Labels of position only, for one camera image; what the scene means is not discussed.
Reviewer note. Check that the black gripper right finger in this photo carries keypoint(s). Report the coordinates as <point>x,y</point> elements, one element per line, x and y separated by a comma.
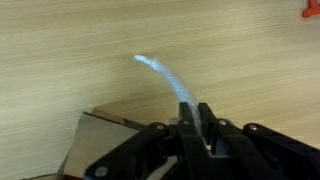
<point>266,153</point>

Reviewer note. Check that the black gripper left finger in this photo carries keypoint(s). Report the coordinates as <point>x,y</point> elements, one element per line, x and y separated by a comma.
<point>143,153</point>

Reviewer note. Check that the cardboard shipping box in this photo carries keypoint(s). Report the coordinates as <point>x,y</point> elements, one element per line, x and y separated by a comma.
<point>96,143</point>

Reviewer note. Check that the small red object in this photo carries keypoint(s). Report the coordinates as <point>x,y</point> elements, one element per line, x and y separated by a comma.
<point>311,11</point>

